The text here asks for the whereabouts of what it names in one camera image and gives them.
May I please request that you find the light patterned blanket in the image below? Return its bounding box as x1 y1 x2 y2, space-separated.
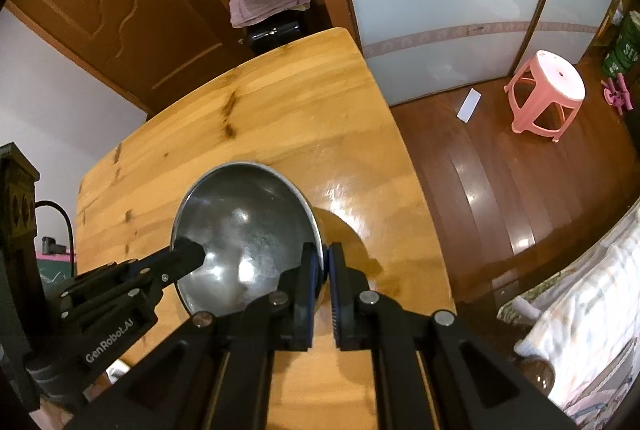
497 197 640 428

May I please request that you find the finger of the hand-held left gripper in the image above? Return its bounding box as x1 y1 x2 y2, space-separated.
117 237 207 297

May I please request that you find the black cable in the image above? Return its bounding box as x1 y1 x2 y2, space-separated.
33 201 78 278

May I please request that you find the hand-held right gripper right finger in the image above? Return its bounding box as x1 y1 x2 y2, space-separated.
325 242 581 430

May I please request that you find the white sliding-door wardrobe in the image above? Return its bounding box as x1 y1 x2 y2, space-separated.
322 0 626 108

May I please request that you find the large steel bowl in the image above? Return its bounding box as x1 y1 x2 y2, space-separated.
170 160 325 317

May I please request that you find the black chalkboard knob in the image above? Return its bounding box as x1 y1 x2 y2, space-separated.
41 236 70 256

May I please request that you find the black box under shelf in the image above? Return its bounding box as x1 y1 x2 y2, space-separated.
247 17 304 56

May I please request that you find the brown wooden door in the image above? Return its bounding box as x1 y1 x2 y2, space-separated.
7 0 241 113

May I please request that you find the white paper slip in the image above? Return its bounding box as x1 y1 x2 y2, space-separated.
457 88 482 122

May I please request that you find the green printed bag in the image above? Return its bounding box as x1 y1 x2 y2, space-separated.
601 10 640 78

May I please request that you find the pink plastic toy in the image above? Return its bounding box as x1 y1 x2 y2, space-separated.
600 72 637 116

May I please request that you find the brown glossy round object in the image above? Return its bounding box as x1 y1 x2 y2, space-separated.
517 357 556 393

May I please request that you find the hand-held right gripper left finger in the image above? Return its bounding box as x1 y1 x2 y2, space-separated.
62 241 326 430

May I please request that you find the pink plastic stool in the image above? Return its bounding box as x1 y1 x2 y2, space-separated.
504 50 586 145

